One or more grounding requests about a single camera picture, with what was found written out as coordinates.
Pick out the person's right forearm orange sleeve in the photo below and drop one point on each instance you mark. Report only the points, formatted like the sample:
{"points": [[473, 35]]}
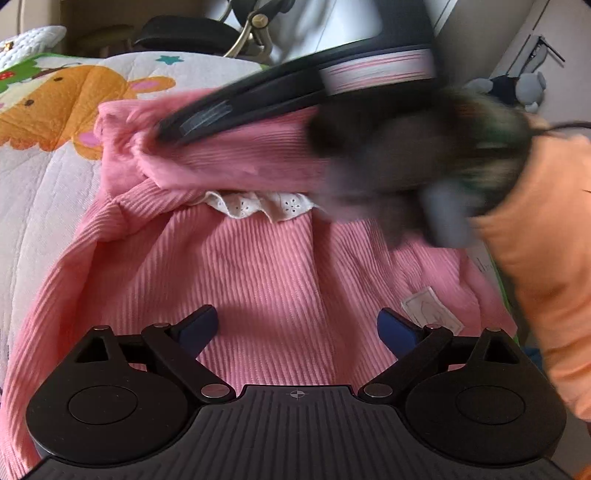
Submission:
{"points": [[549, 258]]}

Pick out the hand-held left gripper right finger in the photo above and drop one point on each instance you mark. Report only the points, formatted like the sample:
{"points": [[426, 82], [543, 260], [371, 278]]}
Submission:
{"points": [[395, 330]]}

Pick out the pink ribbed garment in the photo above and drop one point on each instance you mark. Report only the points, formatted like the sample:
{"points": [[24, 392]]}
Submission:
{"points": [[258, 258]]}

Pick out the cartoon printed quilt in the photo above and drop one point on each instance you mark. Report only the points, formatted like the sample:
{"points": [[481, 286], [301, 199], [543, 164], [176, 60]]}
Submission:
{"points": [[51, 138]]}

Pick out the grey blue plush toy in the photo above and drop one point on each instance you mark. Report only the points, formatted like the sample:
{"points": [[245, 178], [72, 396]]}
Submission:
{"points": [[512, 87]]}

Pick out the black chair with metal frame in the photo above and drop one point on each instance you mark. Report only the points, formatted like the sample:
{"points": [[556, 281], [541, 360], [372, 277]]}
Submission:
{"points": [[203, 32]]}

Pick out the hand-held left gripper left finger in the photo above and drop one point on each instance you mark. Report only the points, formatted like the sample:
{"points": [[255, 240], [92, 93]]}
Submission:
{"points": [[199, 326]]}

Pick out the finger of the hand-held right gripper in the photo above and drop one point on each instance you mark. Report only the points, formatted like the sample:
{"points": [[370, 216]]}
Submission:
{"points": [[240, 104]]}

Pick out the white quilted pillow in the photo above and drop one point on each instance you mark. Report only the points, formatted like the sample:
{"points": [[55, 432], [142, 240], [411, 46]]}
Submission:
{"points": [[27, 44]]}

